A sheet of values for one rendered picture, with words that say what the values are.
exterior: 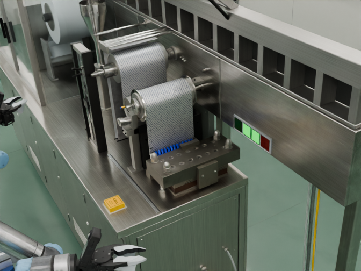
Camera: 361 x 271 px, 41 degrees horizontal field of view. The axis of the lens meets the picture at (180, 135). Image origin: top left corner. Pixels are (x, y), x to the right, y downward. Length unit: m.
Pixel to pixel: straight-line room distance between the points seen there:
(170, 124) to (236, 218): 0.56
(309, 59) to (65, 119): 1.63
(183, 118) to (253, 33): 0.57
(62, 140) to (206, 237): 0.94
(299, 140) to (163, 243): 0.78
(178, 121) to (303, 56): 0.76
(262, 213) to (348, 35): 2.05
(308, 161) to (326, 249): 1.51
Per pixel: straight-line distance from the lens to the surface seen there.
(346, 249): 2.13
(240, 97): 2.03
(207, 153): 2.19
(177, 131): 2.23
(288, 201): 3.57
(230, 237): 2.42
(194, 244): 2.30
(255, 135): 2.01
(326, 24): 4.96
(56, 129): 2.79
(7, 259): 2.32
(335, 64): 1.58
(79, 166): 2.44
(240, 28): 1.92
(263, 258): 3.14
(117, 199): 2.14
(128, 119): 2.18
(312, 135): 1.74
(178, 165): 2.12
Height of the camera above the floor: 2.24
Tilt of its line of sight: 31 degrees down
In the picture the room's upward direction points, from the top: 4 degrees counter-clockwise
